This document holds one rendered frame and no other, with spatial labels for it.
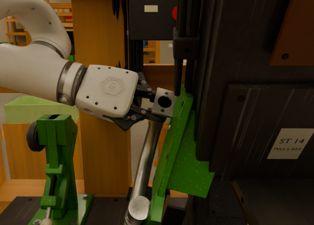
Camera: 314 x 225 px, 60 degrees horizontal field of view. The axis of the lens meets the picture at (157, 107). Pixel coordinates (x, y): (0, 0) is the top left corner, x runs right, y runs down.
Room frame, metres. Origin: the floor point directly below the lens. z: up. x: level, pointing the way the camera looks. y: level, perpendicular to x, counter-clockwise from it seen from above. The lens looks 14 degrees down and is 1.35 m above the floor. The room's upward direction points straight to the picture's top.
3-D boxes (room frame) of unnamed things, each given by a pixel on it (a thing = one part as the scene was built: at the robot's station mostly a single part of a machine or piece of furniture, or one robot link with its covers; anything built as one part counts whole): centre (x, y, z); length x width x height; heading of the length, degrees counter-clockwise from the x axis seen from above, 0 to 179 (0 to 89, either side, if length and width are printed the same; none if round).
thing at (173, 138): (0.44, -0.05, 1.17); 0.13 x 0.12 x 0.20; 89
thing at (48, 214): (0.55, 0.25, 0.96); 0.06 x 0.03 x 0.06; 179
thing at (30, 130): (0.64, 0.30, 1.12); 0.07 x 0.03 x 0.08; 179
